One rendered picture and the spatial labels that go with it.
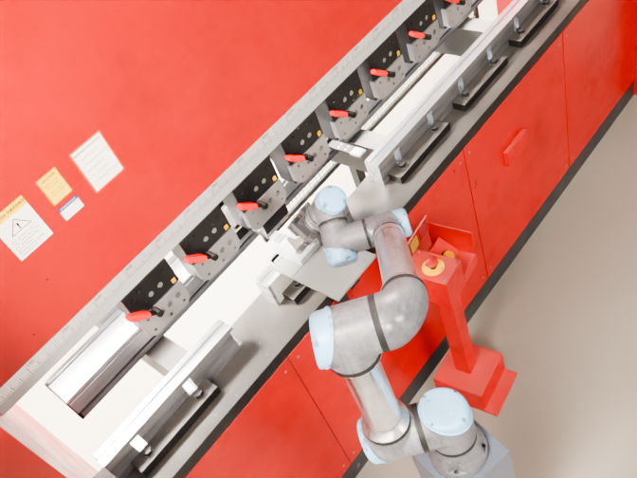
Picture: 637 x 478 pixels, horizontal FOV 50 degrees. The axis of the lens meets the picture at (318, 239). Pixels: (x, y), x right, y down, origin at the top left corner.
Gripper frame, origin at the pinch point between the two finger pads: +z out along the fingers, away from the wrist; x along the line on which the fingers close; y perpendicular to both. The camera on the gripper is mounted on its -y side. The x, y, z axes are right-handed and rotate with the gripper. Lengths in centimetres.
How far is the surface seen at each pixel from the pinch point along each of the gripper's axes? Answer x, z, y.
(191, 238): 26.4, -17.2, 22.3
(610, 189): -148, 65, -85
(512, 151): -98, 30, -34
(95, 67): 24, -56, 55
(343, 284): 4.1, -6.6, -15.3
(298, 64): -25, -30, 33
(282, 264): 6.4, 7.6, 1.7
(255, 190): 3.6, -14.2, 20.0
